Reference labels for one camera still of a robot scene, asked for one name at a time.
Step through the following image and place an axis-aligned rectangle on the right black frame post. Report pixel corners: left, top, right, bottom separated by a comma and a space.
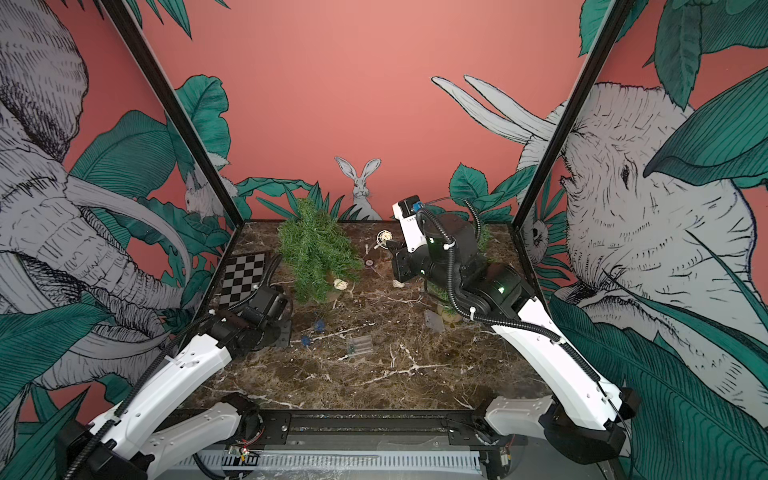
510, 0, 634, 233

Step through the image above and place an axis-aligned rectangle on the small clear plastic cup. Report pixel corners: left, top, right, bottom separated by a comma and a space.
347, 335, 374, 358

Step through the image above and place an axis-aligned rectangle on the green christmas tree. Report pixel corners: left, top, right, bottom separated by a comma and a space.
427, 216, 491, 314
278, 199, 363, 304

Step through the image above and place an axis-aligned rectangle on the black white checkerboard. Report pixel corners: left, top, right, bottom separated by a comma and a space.
218, 252, 270, 308

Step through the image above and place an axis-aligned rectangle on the white bead far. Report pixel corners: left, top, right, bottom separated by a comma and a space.
376, 230, 393, 247

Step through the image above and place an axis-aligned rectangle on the left black frame post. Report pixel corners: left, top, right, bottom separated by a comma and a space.
100, 0, 245, 229

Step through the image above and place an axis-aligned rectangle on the white slotted cable duct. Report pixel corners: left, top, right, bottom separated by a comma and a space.
199, 450, 484, 474

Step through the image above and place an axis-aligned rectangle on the black frame post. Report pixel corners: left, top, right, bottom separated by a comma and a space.
100, 0, 245, 229
510, 0, 634, 233

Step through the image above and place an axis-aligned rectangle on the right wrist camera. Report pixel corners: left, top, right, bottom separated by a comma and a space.
392, 195, 426, 253

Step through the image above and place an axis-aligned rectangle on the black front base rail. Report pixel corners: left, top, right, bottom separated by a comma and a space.
255, 409, 513, 448

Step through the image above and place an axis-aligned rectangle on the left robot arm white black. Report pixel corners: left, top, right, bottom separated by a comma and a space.
55, 254, 292, 479

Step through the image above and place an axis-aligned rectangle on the rattan ball string light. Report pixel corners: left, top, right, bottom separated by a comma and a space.
299, 229, 400, 352

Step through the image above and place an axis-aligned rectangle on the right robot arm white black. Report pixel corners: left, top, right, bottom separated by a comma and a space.
385, 196, 640, 465

